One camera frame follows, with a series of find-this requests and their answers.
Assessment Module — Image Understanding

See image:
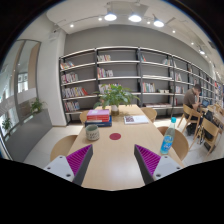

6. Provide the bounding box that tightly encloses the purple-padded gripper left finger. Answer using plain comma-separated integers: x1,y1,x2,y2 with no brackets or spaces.
44,145,93,186

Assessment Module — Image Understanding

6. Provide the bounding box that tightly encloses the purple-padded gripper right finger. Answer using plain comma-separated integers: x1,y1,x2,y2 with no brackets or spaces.
134,145,182,184

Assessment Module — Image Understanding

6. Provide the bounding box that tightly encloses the clear plastic water bottle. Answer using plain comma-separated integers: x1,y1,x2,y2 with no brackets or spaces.
160,117,176,154

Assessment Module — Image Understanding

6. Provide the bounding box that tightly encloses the wooden chair near left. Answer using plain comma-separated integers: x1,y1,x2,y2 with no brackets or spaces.
50,135,77,161

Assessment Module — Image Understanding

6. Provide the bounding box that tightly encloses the wooden chair near right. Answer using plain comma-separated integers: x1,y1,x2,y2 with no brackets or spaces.
157,126,189,161

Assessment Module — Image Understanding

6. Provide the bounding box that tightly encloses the long wooden table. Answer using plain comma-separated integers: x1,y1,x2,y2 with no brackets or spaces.
67,104,185,192

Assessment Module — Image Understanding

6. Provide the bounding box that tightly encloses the green ceramic mug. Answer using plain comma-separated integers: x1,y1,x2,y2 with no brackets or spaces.
85,125,100,141

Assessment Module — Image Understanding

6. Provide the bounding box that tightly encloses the round red coaster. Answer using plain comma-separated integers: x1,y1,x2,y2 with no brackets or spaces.
109,133,121,140

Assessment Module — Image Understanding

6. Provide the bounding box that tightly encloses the dark blue book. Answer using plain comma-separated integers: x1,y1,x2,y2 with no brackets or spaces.
84,116,112,127

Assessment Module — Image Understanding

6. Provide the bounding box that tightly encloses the open magazine on table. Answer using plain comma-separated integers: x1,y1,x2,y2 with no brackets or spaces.
124,115,149,124

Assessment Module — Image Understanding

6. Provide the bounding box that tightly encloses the wooden chair far left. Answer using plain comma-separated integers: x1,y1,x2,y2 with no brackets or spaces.
79,110,89,125

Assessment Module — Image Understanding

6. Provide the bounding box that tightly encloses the wooden chair far right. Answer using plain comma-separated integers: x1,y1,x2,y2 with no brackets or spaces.
141,107,157,122

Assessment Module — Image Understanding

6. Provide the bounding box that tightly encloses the red book on stack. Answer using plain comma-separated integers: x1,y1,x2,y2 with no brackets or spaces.
87,109,110,122

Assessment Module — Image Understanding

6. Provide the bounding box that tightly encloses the wooden chair behind person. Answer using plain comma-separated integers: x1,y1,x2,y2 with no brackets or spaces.
180,105,201,131

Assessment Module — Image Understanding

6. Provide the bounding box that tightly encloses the wooden chair right foreground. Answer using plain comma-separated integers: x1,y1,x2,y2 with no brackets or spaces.
193,118,219,154

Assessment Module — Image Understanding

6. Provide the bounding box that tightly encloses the small plant by window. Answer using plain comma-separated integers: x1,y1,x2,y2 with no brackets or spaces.
31,98,44,114

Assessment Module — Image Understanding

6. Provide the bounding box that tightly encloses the seated person in brown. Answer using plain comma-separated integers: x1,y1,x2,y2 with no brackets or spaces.
183,84,201,135

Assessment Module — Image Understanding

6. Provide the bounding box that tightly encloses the potted green plant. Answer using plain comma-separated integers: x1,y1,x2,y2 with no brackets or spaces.
93,84,139,116

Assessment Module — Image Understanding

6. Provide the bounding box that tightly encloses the laptop on side table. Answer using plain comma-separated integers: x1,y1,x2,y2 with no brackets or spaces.
201,99,210,108

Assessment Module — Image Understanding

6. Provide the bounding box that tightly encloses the large grey bookshelf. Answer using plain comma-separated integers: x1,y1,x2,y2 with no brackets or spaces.
59,46,215,123

